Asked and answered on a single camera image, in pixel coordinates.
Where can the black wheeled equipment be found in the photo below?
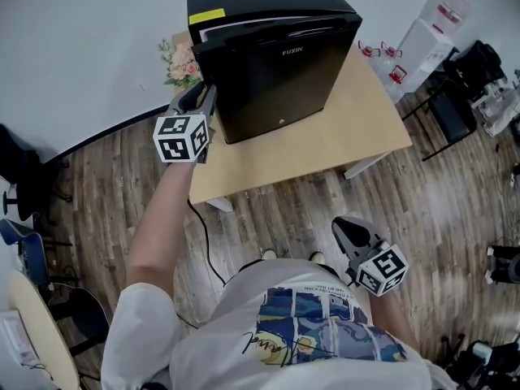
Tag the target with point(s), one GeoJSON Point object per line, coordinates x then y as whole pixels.
{"type": "Point", "coordinates": [483, 364]}

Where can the white cardboard box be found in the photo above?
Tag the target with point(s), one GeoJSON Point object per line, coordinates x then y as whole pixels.
{"type": "Point", "coordinates": [424, 51]}

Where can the person's right forearm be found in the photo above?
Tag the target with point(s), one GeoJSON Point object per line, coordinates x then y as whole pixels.
{"type": "Point", "coordinates": [392, 323]}

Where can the large clear water bottle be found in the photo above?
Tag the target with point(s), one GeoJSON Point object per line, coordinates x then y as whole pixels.
{"type": "Point", "coordinates": [445, 8]}

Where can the white printed t-shirt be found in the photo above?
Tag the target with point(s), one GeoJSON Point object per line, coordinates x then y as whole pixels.
{"type": "Point", "coordinates": [227, 339]}

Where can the person's shoe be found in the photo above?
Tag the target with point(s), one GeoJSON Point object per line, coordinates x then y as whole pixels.
{"type": "Point", "coordinates": [317, 256]}
{"type": "Point", "coordinates": [268, 254]}

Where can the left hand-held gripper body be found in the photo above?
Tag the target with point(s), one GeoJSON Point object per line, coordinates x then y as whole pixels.
{"type": "Point", "coordinates": [178, 138]}

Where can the person's left forearm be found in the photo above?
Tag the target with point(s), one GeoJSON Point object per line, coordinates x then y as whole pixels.
{"type": "Point", "coordinates": [160, 226]}

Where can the person's left shoe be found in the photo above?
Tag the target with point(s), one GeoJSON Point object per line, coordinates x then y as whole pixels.
{"type": "Point", "coordinates": [268, 254]}

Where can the pink flower bouquet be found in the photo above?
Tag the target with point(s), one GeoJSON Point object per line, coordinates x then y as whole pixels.
{"type": "Point", "coordinates": [182, 65]}

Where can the round wooden table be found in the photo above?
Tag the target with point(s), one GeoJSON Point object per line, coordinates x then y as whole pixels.
{"type": "Point", "coordinates": [44, 331]}

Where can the black stool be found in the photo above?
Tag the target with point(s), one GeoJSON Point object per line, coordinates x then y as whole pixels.
{"type": "Point", "coordinates": [83, 319]}

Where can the black fridge door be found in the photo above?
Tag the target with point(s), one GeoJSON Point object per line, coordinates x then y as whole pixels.
{"type": "Point", "coordinates": [268, 92]}

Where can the blue chair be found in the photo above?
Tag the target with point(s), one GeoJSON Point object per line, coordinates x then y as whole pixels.
{"type": "Point", "coordinates": [28, 246]}

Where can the black floor device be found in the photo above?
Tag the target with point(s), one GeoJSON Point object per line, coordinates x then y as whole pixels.
{"type": "Point", "coordinates": [505, 264]}

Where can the white machine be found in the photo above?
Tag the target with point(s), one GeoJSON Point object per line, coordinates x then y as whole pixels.
{"type": "Point", "coordinates": [497, 104]}

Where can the black metal chair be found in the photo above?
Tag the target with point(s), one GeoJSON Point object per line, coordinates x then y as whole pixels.
{"type": "Point", "coordinates": [451, 116]}

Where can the black office chair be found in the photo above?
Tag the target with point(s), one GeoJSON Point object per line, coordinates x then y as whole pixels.
{"type": "Point", "coordinates": [24, 169]}

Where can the yellow sticker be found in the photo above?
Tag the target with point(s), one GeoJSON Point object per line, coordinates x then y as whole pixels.
{"type": "Point", "coordinates": [207, 16]}

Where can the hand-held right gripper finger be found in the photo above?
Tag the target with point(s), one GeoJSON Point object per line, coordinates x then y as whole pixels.
{"type": "Point", "coordinates": [355, 221]}
{"type": "Point", "coordinates": [338, 234]}

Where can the white paper sheets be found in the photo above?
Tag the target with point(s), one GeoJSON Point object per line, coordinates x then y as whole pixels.
{"type": "Point", "coordinates": [16, 337]}

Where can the light wooden table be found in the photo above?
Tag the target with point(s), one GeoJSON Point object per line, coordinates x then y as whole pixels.
{"type": "Point", "coordinates": [325, 144]}

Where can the black bag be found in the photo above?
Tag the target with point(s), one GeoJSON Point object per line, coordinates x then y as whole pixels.
{"type": "Point", "coordinates": [475, 69]}

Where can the person's right shoe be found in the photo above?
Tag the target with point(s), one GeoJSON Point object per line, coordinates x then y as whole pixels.
{"type": "Point", "coordinates": [317, 256]}

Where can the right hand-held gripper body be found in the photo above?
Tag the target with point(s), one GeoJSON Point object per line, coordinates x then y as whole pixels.
{"type": "Point", "coordinates": [382, 268]}

